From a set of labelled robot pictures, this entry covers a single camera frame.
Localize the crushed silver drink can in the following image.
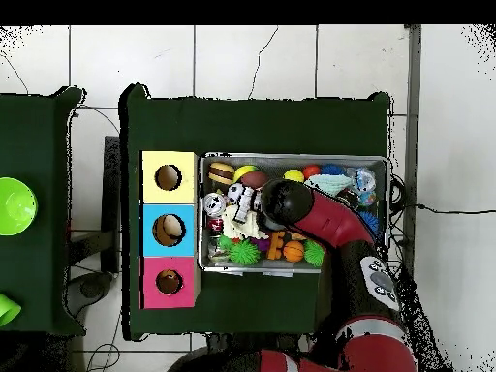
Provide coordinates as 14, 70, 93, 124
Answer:
202, 192, 228, 216

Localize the wooden box with three holes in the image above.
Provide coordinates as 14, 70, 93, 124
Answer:
138, 149, 202, 311

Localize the brown monkey plush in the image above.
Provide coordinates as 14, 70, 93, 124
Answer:
158, 269, 182, 289

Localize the silver wire mesh bin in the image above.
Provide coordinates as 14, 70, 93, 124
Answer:
198, 151, 390, 277

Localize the light green toy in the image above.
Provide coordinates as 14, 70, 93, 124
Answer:
0, 293, 23, 327

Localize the green spiky rubber ball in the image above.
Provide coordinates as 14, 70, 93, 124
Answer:
228, 238, 262, 266

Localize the beige round toy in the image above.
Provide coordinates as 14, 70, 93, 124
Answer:
161, 215, 185, 239

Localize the wooden toy hamburger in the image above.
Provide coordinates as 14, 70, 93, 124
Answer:
207, 161, 236, 186

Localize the black and white soccer ball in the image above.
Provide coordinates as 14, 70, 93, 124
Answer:
226, 182, 245, 204

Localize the blue spiky rubber ball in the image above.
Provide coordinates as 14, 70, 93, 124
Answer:
357, 210, 383, 237

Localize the orange basketball toy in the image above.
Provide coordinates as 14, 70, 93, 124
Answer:
282, 240, 306, 264

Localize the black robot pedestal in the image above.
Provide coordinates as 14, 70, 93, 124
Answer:
205, 331, 311, 361

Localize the cream knitted cloth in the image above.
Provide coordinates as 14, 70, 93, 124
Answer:
222, 204, 270, 241

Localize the grey oval base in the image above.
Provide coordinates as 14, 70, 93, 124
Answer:
64, 270, 114, 316

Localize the dark green table cloth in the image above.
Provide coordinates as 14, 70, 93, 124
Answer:
0, 86, 86, 337
119, 82, 391, 342

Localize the brown ball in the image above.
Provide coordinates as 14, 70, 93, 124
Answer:
239, 170, 270, 190

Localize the black flat panel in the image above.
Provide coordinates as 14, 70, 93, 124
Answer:
101, 135, 122, 274

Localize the silver robot figure toy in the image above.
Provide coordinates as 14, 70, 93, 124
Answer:
232, 187, 263, 225

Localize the mint green knitted cloth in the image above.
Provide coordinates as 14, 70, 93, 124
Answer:
303, 172, 354, 197

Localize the grey metal rail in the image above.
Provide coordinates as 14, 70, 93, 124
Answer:
399, 24, 422, 272

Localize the lime green plastic bowl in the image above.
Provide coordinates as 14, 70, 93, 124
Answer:
0, 176, 39, 236

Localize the long black cable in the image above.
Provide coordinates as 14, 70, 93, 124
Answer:
402, 202, 496, 215

